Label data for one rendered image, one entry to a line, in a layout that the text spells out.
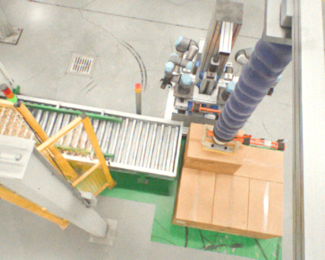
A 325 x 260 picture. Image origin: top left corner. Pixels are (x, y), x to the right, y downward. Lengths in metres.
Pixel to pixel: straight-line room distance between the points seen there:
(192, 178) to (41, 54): 3.04
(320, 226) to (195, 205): 2.55
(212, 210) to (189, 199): 0.28
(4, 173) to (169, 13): 4.73
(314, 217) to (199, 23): 4.67
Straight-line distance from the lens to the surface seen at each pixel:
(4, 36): 5.63
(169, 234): 4.19
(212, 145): 3.33
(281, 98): 5.17
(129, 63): 5.05
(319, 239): 1.27
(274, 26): 1.84
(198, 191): 3.75
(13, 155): 1.31
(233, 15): 3.01
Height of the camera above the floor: 4.17
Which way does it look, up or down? 67 degrees down
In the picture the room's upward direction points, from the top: 8 degrees clockwise
